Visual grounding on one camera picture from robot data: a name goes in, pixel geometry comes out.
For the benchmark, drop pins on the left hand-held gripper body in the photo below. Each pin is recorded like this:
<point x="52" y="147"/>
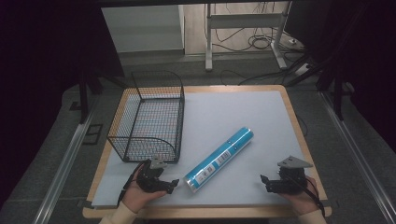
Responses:
<point x="152" y="182"/>

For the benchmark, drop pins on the silver metal floor rail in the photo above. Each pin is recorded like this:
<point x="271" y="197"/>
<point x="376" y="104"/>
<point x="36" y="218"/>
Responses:
<point x="358" y="155"/>
<point x="62" y="171"/>

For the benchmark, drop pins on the dark curtain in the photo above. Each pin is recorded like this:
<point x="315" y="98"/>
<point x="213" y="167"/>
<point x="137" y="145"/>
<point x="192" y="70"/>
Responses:
<point x="40" y="62"/>
<point x="370" y="62"/>

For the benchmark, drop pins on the white table mat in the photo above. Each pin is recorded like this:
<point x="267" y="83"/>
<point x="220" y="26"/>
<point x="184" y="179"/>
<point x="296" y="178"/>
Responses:
<point x="224" y="112"/>

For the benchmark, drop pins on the black floor plate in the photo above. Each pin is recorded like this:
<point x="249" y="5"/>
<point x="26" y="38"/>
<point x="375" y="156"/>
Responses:
<point x="92" y="133"/>

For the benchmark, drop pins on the black tripod stand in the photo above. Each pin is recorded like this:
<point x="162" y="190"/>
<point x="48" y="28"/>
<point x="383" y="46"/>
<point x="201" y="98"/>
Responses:
<point x="83" y="96"/>

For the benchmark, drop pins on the white metal desk frame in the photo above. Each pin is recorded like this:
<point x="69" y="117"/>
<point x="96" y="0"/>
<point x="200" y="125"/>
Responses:
<point x="246" y="21"/>

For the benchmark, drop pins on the black metal stand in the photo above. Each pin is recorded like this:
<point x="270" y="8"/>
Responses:
<point x="337" y="93"/>

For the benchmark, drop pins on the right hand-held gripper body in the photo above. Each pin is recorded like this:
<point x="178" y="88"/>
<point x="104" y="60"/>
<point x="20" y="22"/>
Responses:
<point x="291" y="183"/>

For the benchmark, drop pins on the person's left hand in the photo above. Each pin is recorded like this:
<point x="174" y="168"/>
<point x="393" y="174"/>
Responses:
<point x="135" y="196"/>

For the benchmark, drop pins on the white power strip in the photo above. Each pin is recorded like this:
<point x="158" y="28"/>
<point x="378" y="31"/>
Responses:
<point x="302" y="69"/>

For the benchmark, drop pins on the blue cylindrical roll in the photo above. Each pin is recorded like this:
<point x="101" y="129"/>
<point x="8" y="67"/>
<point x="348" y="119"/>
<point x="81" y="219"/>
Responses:
<point x="218" y="158"/>

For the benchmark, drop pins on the person's right hand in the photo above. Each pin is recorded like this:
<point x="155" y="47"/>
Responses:
<point x="303" y="202"/>

